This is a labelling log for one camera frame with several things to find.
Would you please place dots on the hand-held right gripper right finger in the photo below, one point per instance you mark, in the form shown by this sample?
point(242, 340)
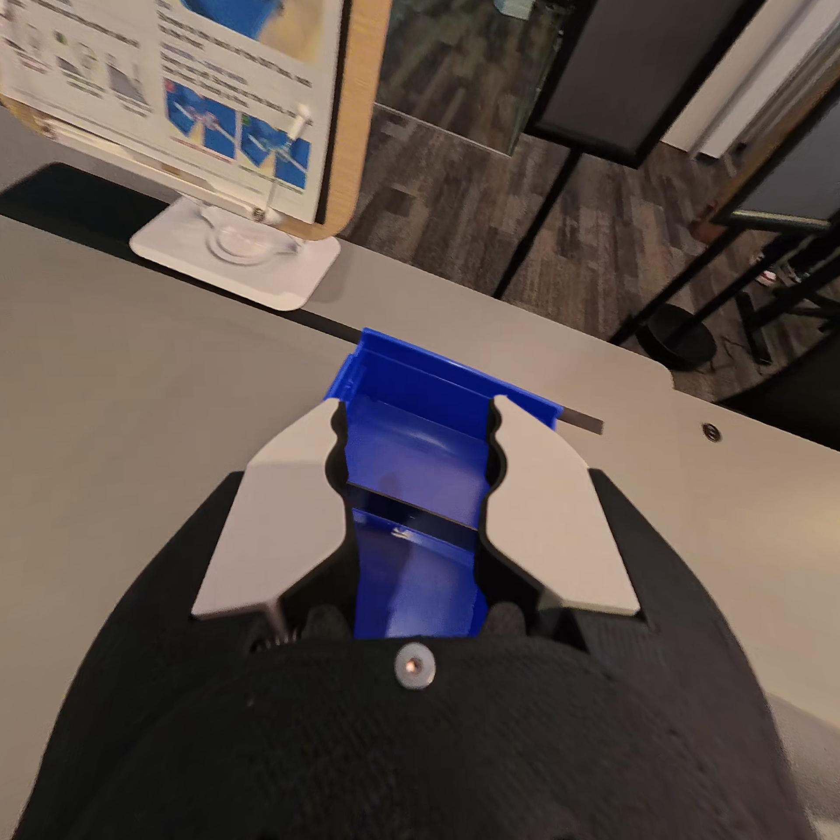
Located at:
point(558, 518)

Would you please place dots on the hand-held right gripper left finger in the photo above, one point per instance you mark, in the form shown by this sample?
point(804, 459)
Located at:
point(275, 518)

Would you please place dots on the blue plastic bin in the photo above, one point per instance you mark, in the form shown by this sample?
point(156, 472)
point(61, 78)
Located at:
point(420, 420)

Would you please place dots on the black round stand base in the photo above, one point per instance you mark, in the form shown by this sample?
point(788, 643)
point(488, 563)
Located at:
point(676, 341)

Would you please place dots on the black stand rod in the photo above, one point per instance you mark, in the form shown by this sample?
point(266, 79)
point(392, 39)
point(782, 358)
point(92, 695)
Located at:
point(656, 289)

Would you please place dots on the black textured pad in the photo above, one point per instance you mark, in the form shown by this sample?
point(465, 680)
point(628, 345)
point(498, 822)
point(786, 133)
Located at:
point(65, 197)

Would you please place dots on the black framed board stand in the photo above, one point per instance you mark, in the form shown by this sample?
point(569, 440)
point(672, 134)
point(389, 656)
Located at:
point(643, 65)
point(800, 170)

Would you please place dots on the instruction sheet on stand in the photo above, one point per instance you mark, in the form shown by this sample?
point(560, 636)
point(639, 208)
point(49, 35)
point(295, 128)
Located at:
point(364, 98)

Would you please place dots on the printed instruction poster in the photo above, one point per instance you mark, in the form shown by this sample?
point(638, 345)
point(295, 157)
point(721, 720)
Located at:
point(197, 79)

